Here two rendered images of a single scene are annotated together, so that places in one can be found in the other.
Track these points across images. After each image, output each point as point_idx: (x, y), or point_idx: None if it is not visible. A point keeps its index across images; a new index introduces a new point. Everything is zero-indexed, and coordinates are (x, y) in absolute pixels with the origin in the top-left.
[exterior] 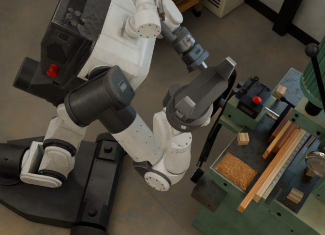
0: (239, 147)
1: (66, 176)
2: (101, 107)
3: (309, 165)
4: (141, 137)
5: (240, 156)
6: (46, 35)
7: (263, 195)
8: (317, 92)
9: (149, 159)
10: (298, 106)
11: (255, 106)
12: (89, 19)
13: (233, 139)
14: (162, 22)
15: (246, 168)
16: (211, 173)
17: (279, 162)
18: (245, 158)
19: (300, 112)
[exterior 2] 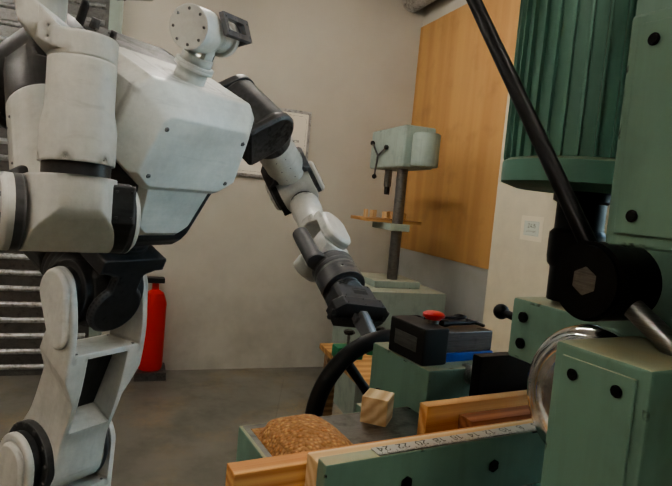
0: (359, 424)
1: None
2: (14, 40)
3: (544, 420)
4: None
5: (347, 436)
6: None
7: (326, 456)
8: (522, 129)
9: (30, 164)
10: (528, 297)
11: (425, 324)
12: (128, 44)
13: (356, 412)
14: (307, 232)
15: (337, 434)
16: (239, 454)
17: (449, 433)
18: (359, 441)
19: (531, 301)
